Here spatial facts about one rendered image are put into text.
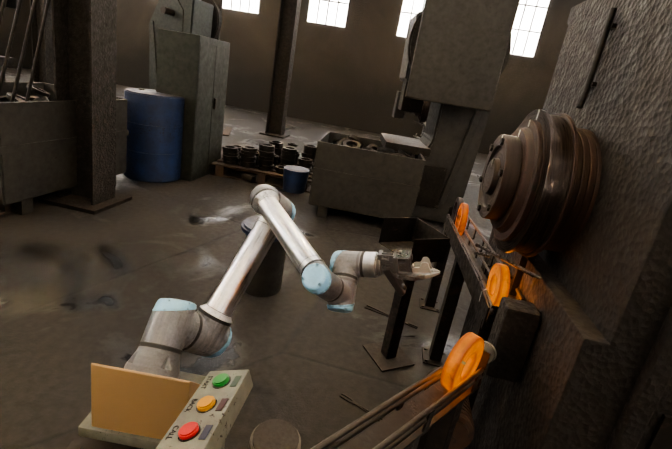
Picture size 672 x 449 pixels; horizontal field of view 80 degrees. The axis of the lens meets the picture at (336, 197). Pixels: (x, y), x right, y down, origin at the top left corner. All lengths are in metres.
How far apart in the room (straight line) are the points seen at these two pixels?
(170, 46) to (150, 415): 3.65
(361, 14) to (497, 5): 7.74
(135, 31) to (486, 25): 11.35
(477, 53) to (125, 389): 3.58
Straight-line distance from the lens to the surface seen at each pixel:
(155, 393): 1.52
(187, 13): 8.77
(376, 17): 11.54
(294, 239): 1.43
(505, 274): 1.50
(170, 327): 1.64
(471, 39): 4.03
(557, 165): 1.25
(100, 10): 3.64
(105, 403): 1.63
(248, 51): 12.25
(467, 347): 1.08
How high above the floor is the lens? 1.34
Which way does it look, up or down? 17 degrees down
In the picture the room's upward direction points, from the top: 10 degrees clockwise
